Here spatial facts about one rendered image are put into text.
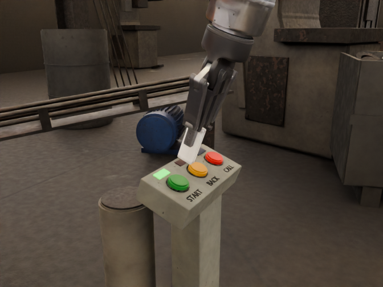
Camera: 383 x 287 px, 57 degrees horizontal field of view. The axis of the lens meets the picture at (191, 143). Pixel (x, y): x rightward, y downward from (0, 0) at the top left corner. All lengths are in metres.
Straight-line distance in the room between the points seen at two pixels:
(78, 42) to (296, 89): 1.84
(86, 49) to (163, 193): 2.73
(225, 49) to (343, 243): 1.31
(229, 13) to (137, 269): 0.58
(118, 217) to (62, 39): 2.64
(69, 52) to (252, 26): 2.83
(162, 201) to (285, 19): 2.23
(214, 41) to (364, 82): 1.39
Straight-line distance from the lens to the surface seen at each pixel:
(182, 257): 0.77
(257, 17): 0.52
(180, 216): 0.63
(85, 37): 3.28
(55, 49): 3.33
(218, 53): 0.52
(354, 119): 1.88
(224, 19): 0.52
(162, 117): 2.41
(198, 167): 0.71
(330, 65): 2.50
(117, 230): 0.78
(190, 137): 0.59
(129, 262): 0.82
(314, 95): 2.56
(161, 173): 0.67
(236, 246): 1.56
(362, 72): 1.85
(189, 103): 0.55
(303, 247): 1.62
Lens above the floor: 0.88
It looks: 18 degrees down
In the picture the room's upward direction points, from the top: straight up
